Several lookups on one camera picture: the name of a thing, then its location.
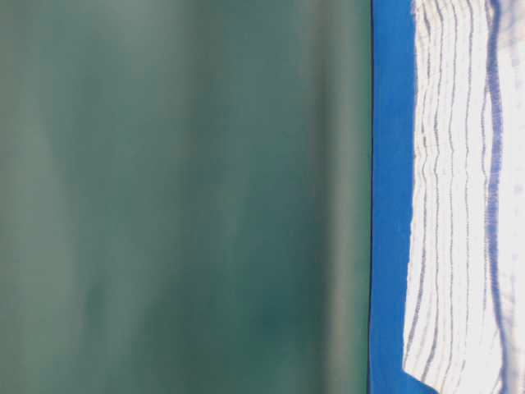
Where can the white blue striped towel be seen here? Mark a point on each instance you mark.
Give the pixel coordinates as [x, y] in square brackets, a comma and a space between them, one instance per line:
[464, 304]

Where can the green backdrop sheet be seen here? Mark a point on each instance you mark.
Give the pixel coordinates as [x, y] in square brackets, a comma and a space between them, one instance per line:
[185, 196]

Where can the blue table mat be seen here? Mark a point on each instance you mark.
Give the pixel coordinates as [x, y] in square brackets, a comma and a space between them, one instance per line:
[392, 185]

